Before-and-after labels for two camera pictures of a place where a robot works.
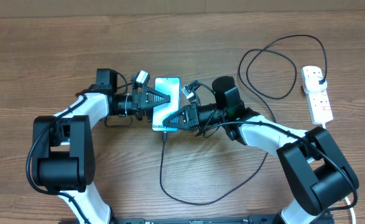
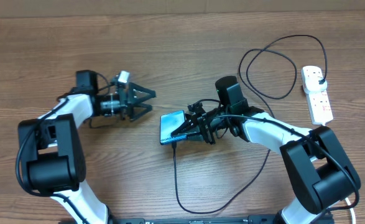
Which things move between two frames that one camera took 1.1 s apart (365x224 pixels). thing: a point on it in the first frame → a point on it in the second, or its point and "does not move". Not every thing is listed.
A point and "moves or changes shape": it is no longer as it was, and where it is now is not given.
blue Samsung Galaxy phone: (171, 86) moves or changes shape
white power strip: (319, 107) does not move
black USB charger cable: (209, 202) → (260, 91)
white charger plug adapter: (311, 84) does not move
